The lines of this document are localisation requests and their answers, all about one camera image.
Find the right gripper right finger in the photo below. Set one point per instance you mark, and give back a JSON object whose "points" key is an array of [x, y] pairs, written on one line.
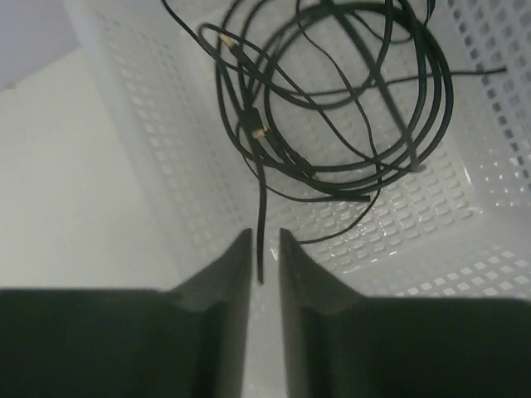
{"points": [[341, 343]]}

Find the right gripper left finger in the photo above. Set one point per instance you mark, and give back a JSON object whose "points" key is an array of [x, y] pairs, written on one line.
{"points": [[189, 341]]}

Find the black cable aloft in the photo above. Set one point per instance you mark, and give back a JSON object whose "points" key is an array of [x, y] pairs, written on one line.
{"points": [[250, 121]]}

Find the black cable gold plug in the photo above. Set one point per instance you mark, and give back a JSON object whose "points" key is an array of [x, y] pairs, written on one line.
{"points": [[241, 79]]}

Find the right white plastic basket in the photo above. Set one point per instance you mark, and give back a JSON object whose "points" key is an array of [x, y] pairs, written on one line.
{"points": [[391, 138]]}

